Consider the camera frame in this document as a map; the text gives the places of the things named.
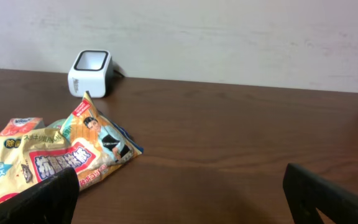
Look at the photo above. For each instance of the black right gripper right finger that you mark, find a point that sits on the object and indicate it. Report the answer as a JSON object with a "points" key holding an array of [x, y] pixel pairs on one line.
{"points": [[308, 194]]}

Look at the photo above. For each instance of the white barcode scanner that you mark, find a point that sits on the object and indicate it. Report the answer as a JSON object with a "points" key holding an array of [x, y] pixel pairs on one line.
{"points": [[91, 72]]}

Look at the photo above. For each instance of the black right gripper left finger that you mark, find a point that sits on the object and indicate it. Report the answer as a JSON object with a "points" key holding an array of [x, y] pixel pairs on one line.
{"points": [[52, 200]]}

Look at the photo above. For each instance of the teal snack packet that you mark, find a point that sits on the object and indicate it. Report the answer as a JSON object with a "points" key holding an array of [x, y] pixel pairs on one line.
{"points": [[57, 124]]}

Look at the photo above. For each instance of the yellow printed bag pack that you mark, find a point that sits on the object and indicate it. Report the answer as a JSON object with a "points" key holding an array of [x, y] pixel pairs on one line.
{"points": [[88, 142]]}

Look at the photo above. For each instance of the orange tissue packet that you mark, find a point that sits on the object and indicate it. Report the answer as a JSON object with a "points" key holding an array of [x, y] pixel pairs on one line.
{"points": [[20, 126]]}

